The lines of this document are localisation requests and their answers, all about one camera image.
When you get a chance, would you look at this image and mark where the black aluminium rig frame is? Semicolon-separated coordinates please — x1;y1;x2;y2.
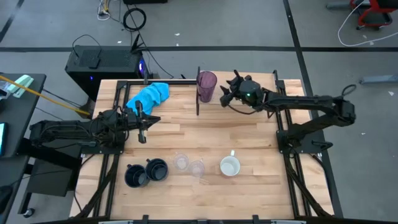
70;70;345;224

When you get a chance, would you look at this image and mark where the orange mug white inside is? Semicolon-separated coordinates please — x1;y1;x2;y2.
219;149;241;177

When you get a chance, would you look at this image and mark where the black tablet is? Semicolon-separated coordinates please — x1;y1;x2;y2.
0;122;9;158

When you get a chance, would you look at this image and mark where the grey floor strip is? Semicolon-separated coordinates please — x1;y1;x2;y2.
325;1;352;9
359;73;398;85

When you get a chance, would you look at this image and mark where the purple faceted plastic tumbler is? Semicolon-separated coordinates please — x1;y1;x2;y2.
196;70;218;103

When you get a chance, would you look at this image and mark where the small clear plastic cup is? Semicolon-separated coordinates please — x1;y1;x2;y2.
173;152;190;172
187;159;206;179

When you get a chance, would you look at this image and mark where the mint green plastic device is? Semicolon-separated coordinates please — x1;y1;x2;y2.
6;74;34;99

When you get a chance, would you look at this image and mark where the red metal cart frame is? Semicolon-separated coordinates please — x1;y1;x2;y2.
349;0;398;31

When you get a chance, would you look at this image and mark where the dark blue enamel mug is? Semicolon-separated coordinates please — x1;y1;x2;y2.
145;157;170;182
124;164;150;189

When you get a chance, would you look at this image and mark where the black wifi antenna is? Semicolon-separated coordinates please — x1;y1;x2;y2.
130;33;146;53

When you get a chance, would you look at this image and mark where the black computer tower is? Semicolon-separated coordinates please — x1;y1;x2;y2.
64;45;150;102

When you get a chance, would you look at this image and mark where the turquoise blue cloth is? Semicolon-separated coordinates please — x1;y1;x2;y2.
126;82;170;115

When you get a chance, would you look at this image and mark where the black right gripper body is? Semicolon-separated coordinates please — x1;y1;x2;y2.
238;79;265;110

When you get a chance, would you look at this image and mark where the yellow cable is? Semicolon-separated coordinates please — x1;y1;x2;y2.
0;74;91;117

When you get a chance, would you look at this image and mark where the black flat platform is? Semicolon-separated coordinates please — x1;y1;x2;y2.
26;157;80;197

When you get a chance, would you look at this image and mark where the black desk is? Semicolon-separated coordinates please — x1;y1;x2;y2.
0;73;47;224

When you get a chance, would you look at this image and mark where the coiled black cable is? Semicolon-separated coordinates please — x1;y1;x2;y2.
123;7;147;32

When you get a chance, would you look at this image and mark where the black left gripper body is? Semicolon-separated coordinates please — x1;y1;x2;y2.
121;107;140;135

